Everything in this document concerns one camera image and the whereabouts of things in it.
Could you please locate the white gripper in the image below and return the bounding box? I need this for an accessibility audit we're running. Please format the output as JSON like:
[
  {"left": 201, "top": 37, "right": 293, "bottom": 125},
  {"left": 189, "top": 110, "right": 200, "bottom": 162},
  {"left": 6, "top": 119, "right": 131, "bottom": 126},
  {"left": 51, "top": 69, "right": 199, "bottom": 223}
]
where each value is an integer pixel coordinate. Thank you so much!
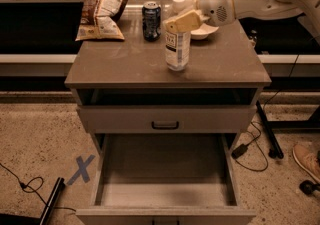
[{"left": 163, "top": 0, "right": 235, "bottom": 33}]

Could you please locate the clear plastic bottle white cap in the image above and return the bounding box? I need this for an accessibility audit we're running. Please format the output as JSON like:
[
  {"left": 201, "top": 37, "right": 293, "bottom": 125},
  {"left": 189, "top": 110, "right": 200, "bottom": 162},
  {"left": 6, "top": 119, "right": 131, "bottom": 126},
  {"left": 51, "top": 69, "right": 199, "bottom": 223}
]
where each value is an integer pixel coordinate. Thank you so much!
[{"left": 165, "top": 0, "right": 191, "bottom": 71}]

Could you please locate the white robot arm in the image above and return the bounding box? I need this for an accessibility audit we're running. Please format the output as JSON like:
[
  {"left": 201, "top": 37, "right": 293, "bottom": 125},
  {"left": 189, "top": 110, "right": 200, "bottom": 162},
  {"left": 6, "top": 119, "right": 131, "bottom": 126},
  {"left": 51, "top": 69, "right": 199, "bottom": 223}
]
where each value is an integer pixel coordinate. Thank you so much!
[{"left": 163, "top": 0, "right": 320, "bottom": 37}]

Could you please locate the closed top drawer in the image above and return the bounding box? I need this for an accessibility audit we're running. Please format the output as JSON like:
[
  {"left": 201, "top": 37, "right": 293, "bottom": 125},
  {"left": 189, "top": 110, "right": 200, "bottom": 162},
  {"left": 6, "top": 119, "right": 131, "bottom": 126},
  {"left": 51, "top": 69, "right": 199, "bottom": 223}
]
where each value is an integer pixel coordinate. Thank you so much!
[{"left": 78, "top": 106, "right": 255, "bottom": 134}]

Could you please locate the grey drawer cabinet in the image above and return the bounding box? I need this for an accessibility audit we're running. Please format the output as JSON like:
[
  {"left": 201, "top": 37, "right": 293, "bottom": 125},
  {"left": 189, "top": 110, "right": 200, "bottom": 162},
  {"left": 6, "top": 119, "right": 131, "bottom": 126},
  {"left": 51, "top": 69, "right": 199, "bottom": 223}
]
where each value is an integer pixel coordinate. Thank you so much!
[{"left": 66, "top": 0, "right": 270, "bottom": 225}]

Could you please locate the open middle drawer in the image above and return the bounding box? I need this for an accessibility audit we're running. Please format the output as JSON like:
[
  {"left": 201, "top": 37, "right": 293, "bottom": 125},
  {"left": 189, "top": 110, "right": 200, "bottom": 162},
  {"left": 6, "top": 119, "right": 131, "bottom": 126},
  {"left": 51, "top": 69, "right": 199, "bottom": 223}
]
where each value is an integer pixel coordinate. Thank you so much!
[{"left": 76, "top": 134, "right": 255, "bottom": 225}]

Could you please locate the white paper bowl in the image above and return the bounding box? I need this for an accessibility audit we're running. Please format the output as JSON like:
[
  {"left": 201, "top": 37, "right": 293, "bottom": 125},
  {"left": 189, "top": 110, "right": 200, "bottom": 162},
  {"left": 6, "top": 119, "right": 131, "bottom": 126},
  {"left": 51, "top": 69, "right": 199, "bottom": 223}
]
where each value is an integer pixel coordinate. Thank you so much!
[{"left": 191, "top": 24, "right": 218, "bottom": 40}]

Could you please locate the dark blue soda can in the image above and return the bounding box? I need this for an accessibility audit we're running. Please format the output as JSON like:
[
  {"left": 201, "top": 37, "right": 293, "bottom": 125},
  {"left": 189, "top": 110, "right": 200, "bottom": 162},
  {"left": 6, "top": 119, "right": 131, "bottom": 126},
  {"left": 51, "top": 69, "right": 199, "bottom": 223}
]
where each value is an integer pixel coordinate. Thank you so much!
[{"left": 142, "top": 1, "right": 161, "bottom": 41}]

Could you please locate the brown chip bag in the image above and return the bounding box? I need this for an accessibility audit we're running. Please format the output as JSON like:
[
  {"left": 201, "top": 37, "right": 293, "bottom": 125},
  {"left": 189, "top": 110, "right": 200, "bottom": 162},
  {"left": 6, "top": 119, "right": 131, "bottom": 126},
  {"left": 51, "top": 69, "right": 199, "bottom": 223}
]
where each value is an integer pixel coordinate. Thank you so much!
[{"left": 76, "top": 0, "right": 128, "bottom": 41}]

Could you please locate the black tripod leg right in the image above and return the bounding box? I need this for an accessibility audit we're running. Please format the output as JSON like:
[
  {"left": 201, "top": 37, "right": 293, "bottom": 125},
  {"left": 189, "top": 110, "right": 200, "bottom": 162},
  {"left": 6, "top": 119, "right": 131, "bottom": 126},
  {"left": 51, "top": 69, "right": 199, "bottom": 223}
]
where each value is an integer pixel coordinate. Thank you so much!
[{"left": 256, "top": 101, "right": 284, "bottom": 159}]

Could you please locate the tan shoe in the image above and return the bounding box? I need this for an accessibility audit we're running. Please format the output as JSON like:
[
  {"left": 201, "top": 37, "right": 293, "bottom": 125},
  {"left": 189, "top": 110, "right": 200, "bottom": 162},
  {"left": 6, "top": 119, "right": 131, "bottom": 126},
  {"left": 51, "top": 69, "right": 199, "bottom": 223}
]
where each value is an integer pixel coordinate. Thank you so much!
[{"left": 292, "top": 144, "right": 320, "bottom": 183}]

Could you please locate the blue tape cross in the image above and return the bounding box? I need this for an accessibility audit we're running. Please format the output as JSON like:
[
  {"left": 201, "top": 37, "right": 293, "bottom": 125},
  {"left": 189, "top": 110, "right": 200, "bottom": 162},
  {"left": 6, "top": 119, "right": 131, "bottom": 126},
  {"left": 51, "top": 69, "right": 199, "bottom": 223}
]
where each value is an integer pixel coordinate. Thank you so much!
[{"left": 67, "top": 155, "right": 95, "bottom": 185}]

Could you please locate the black caster wheel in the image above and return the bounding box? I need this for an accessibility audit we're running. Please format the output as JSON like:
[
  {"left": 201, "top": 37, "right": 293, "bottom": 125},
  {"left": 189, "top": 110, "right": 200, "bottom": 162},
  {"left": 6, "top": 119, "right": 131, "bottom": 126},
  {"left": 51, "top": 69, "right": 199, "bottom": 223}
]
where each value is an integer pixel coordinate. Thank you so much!
[{"left": 299, "top": 180, "right": 320, "bottom": 195}]

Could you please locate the black stand leg left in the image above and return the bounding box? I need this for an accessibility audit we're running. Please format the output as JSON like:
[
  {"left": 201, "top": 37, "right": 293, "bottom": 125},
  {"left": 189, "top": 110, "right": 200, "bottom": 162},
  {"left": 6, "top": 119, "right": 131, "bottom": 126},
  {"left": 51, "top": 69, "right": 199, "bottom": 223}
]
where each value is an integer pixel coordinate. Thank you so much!
[{"left": 0, "top": 177, "right": 65, "bottom": 225}]

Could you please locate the black drawer handle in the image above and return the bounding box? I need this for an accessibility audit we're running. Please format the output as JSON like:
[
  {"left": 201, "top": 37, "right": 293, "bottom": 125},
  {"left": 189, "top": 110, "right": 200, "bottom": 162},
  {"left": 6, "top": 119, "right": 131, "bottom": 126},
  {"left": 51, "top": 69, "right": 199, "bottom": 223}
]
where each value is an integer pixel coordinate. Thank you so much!
[{"left": 151, "top": 121, "right": 179, "bottom": 130}]

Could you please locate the black cable left floor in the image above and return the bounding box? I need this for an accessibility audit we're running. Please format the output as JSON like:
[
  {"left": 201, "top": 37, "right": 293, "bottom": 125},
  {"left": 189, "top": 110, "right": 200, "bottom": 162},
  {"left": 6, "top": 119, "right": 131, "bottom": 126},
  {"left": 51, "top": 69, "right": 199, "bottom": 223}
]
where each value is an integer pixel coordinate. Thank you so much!
[{"left": 0, "top": 162, "right": 78, "bottom": 213}]

